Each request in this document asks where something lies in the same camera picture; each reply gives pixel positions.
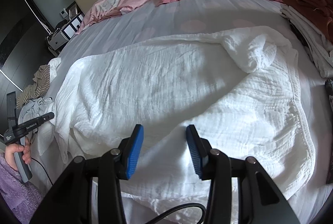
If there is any folded white clothes stack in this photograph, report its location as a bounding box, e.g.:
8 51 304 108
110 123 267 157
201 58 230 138
280 4 332 78

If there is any left hand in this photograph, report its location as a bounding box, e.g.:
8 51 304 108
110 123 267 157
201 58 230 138
4 137 32 170

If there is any black nightstand with drawers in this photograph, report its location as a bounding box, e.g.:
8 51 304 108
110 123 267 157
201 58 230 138
46 2 84 56

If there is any white muslin blanket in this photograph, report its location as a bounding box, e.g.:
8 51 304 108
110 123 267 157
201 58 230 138
36 28 317 224

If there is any light pink pillow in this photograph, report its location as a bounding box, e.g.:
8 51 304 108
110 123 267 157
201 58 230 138
76 0 150 35

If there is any light blue white garment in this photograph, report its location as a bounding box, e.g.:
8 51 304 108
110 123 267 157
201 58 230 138
18 98 53 149

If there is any striped beige garment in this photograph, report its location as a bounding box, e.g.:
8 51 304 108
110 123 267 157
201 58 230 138
16 65 50 108

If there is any grey dotted bed sheet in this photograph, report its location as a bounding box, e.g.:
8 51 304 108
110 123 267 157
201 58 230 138
32 0 332 223

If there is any purple fleece left sleeve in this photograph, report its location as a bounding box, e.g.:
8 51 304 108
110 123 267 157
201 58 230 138
0 153 44 223

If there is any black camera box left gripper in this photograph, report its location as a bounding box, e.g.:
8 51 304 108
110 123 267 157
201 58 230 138
7 92 17 131

